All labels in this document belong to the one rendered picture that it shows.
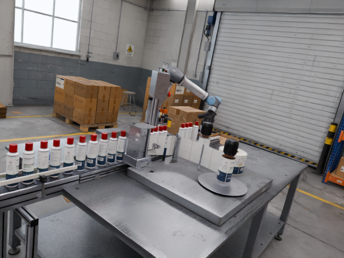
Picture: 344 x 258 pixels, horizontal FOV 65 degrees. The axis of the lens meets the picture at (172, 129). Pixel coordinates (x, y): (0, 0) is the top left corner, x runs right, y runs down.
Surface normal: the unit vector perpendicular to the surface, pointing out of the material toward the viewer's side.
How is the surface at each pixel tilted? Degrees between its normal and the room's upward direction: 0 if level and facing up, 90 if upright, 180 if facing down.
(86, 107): 91
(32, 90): 90
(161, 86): 90
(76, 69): 90
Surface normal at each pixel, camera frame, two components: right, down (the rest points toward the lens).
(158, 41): -0.66, 0.07
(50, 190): 0.77, 0.28
